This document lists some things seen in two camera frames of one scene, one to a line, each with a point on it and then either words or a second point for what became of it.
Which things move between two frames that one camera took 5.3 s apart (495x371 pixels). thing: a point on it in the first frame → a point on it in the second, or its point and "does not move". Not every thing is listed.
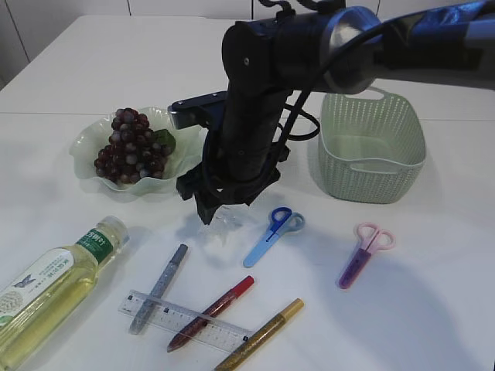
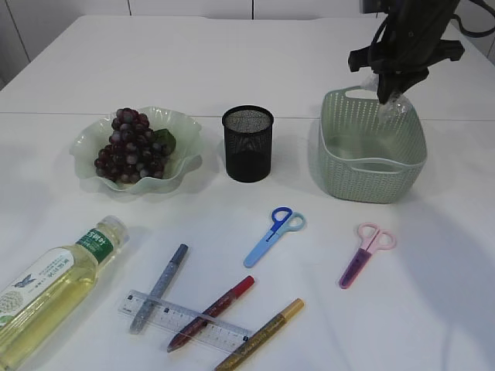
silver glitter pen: (160, 287) does not move
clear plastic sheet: (228, 226) → (397, 110)
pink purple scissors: (370, 239) does not move
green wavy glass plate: (185, 156) does not move
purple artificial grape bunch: (134, 150) does not move
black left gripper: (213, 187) → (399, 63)
